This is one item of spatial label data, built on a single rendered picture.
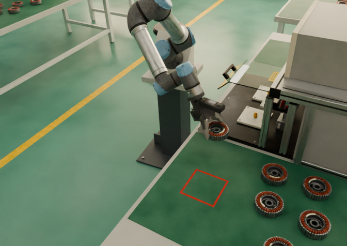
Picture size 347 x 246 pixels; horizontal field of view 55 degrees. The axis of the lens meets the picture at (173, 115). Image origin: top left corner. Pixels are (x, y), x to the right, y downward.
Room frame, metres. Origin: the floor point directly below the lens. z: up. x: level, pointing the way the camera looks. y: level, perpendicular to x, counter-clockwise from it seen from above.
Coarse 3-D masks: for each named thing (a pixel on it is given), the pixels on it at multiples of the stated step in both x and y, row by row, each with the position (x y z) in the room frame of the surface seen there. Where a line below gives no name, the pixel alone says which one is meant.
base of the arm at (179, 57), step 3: (180, 54) 1.98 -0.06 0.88; (177, 57) 1.94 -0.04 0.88; (180, 57) 1.96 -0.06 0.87; (174, 60) 1.92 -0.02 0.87; (177, 60) 1.94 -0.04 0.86; (180, 60) 1.96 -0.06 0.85; (165, 63) 1.92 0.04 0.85; (168, 63) 1.91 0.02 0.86; (171, 63) 1.92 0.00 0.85; (174, 63) 1.93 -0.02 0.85; (177, 63) 1.96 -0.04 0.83; (180, 63) 1.96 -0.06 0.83; (168, 66) 1.94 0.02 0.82; (171, 66) 1.94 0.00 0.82; (174, 66) 1.94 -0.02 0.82
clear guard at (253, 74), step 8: (240, 64) 1.52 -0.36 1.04; (248, 64) 1.46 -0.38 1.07; (256, 64) 1.46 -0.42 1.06; (264, 64) 1.46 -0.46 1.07; (232, 72) 1.45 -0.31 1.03; (240, 72) 1.39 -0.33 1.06; (248, 72) 1.38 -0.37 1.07; (256, 72) 1.38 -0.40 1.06; (264, 72) 1.37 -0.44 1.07; (272, 72) 1.37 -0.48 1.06; (232, 80) 1.32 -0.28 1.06; (240, 80) 1.31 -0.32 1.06; (248, 80) 1.31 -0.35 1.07; (256, 80) 1.31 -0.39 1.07; (264, 80) 1.30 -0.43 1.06; (256, 88) 1.24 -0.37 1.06; (264, 88) 1.23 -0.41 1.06
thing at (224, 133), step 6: (210, 126) 1.21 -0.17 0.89; (216, 126) 1.22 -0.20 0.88; (222, 126) 1.20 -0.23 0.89; (210, 132) 1.16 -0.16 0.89; (216, 132) 1.17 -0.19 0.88; (222, 132) 1.16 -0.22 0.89; (228, 132) 1.17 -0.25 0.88; (210, 138) 1.15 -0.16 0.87; (216, 138) 1.14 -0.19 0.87; (222, 138) 1.14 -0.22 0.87
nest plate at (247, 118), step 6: (246, 108) 1.48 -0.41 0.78; (252, 108) 1.48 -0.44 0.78; (246, 114) 1.43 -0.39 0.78; (252, 114) 1.42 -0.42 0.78; (258, 114) 1.42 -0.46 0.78; (240, 120) 1.37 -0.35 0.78; (246, 120) 1.37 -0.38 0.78; (252, 120) 1.37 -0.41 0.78; (258, 120) 1.37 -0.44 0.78; (252, 126) 1.33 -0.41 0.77; (258, 126) 1.32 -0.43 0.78
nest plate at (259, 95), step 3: (258, 90) 1.65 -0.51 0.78; (261, 90) 1.65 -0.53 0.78; (255, 93) 1.63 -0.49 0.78; (258, 93) 1.63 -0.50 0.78; (261, 93) 1.63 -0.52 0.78; (264, 93) 1.62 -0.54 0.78; (255, 96) 1.60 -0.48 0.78; (258, 96) 1.59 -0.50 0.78; (261, 96) 1.59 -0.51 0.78; (264, 96) 1.59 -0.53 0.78; (255, 99) 1.57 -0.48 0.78; (258, 99) 1.56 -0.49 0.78; (261, 99) 1.56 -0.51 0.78; (264, 99) 1.56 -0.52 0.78
